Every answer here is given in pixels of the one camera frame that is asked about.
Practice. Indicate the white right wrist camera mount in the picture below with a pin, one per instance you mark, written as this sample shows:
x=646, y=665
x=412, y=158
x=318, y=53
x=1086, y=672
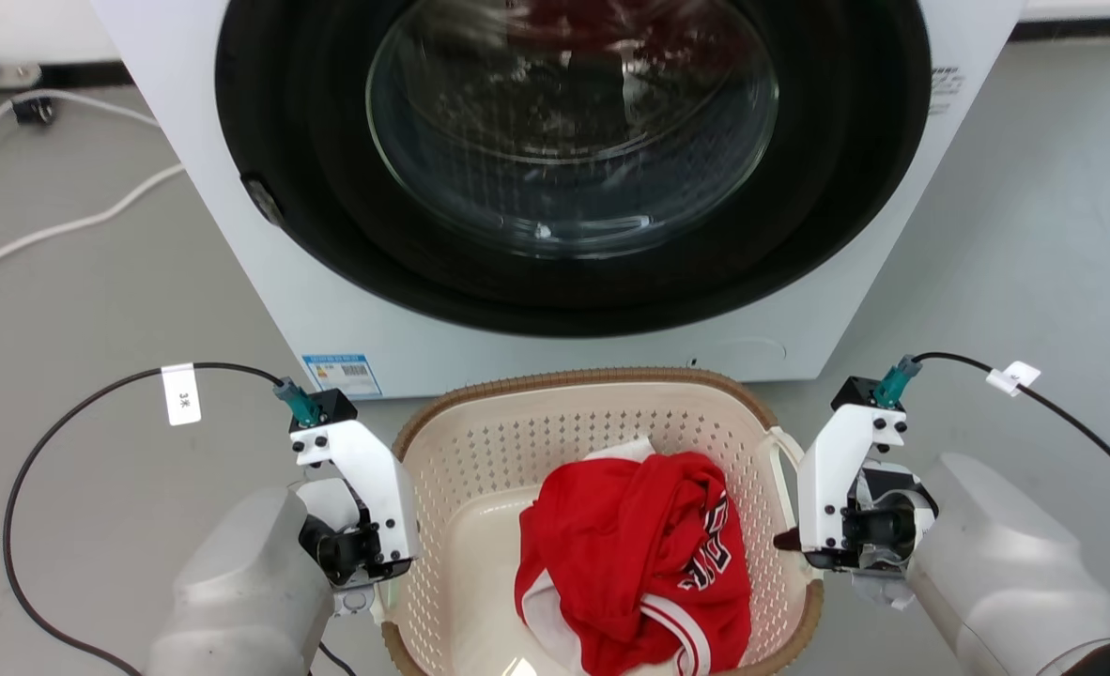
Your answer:
x=832, y=469

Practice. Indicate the cream perforated plastic laundry basket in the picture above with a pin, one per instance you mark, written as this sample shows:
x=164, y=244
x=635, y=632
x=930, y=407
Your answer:
x=480, y=469

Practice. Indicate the red basketball jersey white trim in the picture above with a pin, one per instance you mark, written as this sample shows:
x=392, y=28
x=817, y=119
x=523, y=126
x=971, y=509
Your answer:
x=630, y=545

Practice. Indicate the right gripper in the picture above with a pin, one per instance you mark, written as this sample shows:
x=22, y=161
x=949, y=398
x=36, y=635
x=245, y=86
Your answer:
x=879, y=530

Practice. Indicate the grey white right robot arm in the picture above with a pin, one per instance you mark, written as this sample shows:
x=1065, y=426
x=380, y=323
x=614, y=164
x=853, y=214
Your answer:
x=1006, y=563

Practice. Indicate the dark red laundry in drum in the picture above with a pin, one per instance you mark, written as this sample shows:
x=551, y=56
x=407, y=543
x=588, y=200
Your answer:
x=602, y=23

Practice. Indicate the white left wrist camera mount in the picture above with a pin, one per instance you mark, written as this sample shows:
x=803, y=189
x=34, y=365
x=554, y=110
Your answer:
x=372, y=479

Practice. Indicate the black round glass washer door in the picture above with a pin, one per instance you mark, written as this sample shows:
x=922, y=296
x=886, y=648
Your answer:
x=330, y=188

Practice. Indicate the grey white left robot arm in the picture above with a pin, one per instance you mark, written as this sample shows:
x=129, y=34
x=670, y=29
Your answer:
x=245, y=591

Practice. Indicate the black wall plug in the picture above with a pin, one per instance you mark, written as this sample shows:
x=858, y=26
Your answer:
x=34, y=110

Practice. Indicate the blue white energy label sticker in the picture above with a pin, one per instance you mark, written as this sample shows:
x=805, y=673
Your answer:
x=342, y=375

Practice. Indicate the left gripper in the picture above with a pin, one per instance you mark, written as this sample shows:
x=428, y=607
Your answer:
x=344, y=554

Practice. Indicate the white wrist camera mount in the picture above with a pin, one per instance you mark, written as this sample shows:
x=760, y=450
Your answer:
x=832, y=469
x=372, y=479

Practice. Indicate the white front-load washing machine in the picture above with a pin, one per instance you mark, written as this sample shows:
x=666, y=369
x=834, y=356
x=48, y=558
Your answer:
x=311, y=310

